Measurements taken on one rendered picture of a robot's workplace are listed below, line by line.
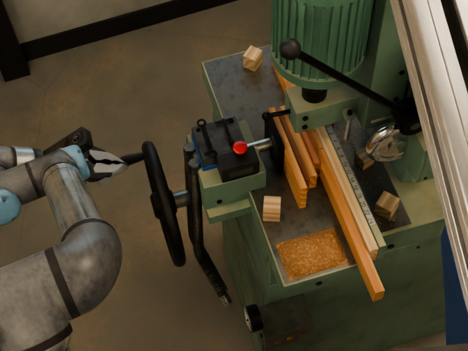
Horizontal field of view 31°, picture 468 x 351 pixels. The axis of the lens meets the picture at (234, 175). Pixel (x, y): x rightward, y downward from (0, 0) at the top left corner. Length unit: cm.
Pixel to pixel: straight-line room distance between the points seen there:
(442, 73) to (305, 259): 118
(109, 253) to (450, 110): 89
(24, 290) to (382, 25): 74
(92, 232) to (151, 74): 183
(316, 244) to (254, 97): 41
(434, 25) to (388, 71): 107
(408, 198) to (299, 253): 34
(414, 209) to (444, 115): 140
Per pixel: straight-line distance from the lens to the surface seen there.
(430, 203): 189
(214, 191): 171
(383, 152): 169
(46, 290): 126
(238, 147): 166
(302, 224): 172
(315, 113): 168
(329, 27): 141
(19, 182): 163
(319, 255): 166
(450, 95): 49
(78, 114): 305
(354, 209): 168
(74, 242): 130
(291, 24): 143
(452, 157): 47
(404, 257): 198
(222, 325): 259
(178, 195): 184
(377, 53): 154
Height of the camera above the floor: 241
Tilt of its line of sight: 58 degrees down
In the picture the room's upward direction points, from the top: 3 degrees counter-clockwise
